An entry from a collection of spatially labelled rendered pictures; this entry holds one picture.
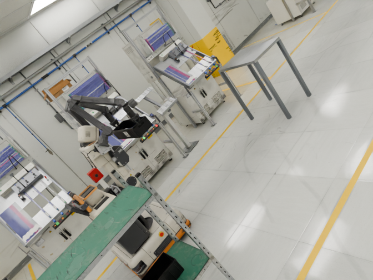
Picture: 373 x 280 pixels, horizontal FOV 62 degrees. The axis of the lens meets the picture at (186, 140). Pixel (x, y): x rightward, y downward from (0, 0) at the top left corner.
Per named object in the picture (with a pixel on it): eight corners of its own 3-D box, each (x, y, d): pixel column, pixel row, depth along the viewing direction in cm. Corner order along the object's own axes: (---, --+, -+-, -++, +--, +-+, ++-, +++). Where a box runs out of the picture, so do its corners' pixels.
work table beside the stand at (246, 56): (290, 119, 352) (253, 60, 325) (250, 120, 414) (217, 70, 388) (311, 94, 366) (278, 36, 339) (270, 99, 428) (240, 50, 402)
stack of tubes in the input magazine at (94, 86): (110, 87, 440) (97, 71, 431) (83, 110, 419) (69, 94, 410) (107, 89, 451) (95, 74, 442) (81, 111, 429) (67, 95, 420)
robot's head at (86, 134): (82, 142, 266) (82, 125, 267) (76, 143, 284) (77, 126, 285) (99, 142, 274) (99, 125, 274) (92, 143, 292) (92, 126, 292)
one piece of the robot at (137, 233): (141, 266, 273) (75, 201, 246) (120, 249, 320) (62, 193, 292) (166, 236, 287) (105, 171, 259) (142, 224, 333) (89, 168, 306)
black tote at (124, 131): (118, 139, 323) (111, 131, 319) (130, 128, 330) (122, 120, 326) (140, 138, 274) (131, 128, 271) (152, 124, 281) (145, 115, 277)
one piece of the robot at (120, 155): (121, 169, 280) (105, 151, 273) (111, 168, 303) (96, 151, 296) (133, 157, 286) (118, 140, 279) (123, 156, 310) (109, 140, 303)
